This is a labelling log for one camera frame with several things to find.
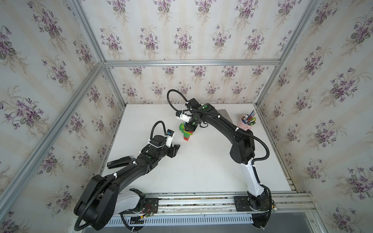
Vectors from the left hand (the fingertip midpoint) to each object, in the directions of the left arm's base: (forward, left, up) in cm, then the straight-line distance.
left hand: (176, 144), depth 86 cm
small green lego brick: (+9, -3, +2) cm, 10 cm away
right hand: (+11, -9, +3) cm, 15 cm away
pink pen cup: (+14, -46, 0) cm, 48 cm away
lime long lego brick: (+8, -4, +8) cm, 12 cm away
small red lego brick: (+8, -6, -8) cm, 13 cm away
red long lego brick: (+7, -9, +2) cm, 12 cm away
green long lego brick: (+9, -7, -4) cm, 12 cm away
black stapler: (-9, +31, -5) cm, 33 cm away
